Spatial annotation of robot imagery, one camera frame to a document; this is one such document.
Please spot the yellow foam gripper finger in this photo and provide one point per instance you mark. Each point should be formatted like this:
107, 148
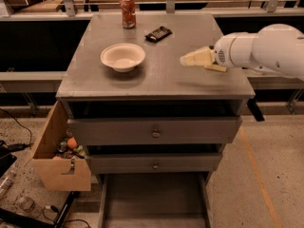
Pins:
202, 57

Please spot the green and yellow sponge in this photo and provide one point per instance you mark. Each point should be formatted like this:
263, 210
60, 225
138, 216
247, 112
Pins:
216, 68

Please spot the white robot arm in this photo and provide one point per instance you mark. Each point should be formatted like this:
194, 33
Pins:
277, 49

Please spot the grey wooden drawer cabinet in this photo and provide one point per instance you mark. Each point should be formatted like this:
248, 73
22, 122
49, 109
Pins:
159, 87

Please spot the grey top drawer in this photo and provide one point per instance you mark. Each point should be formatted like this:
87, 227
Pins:
145, 131

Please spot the grey open bottom drawer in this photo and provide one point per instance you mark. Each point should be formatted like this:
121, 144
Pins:
164, 200

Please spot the grey middle drawer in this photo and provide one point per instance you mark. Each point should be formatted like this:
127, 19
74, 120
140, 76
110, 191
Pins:
153, 163

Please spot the black snack bar wrapper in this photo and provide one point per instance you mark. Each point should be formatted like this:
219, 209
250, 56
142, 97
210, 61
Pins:
158, 34

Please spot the white paper bowl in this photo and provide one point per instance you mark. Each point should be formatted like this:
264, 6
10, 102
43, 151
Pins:
122, 57

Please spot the orange soda can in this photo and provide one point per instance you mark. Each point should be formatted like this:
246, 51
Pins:
128, 13

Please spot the orange fruit in box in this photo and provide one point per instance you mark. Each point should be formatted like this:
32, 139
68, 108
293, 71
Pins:
71, 143

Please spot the metal can in box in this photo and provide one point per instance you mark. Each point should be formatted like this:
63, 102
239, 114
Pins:
62, 146

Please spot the cardboard box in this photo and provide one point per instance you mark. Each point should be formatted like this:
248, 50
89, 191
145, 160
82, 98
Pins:
58, 174

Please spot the glass jar on floor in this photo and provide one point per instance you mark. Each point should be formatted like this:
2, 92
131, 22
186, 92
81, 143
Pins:
26, 204

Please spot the clear plastic bottle on floor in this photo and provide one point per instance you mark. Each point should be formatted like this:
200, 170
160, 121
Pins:
7, 182

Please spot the black metal stand base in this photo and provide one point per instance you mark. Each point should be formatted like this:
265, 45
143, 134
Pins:
38, 218

